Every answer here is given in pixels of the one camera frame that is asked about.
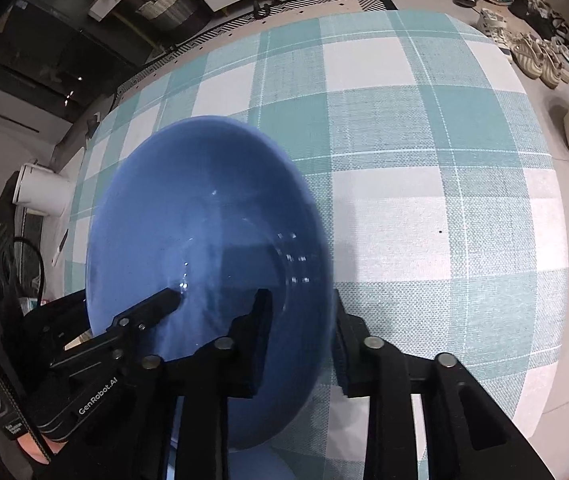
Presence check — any dark grey fridge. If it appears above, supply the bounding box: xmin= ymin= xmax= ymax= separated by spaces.
xmin=7 ymin=0 xmax=160 ymax=81

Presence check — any person's left hand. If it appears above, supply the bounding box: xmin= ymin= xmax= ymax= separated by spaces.
xmin=17 ymin=433 xmax=61 ymax=464

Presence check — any black cable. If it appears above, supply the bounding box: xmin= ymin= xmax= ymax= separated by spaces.
xmin=10 ymin=236 xmax=48 ymax=308

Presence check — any tall dark cabinet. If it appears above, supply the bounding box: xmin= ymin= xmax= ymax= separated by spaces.
xmin=0 ymin=40 xmax=122 ymax=113

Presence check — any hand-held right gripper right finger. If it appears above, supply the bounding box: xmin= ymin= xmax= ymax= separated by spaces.
xmin=332 ymin=287 xmax=556 ymax=480

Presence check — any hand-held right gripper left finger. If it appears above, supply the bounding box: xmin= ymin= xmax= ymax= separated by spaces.
xmin=64 ymin=288 xmax=274 ymax=480

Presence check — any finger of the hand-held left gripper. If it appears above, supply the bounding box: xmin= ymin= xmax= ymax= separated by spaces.
xmin=106 ymin=287 xmax=182 ymax=343
xmin=39 ymin=293 xmax=89 ymax=347

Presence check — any white cylindrical kettle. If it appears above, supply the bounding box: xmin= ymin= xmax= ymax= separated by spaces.
xmin=14 ymin=161 xmax=74 ymax=219

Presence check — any woven laundry basket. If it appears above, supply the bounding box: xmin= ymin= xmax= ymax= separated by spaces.
xmin=134 ymin=0 xmax=201 ymax=27

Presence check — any white handled knife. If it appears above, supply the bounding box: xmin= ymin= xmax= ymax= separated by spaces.
xmin=52 ymin=229 xmax=71 ymax=267

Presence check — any dark cloth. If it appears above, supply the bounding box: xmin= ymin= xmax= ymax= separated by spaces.
xmin=0 ymin=170 xmax=28 ymax=243

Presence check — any pile of mixed shoes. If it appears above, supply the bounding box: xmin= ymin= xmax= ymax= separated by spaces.
xmin=439 ymin=0 xmax=569 ymax=90

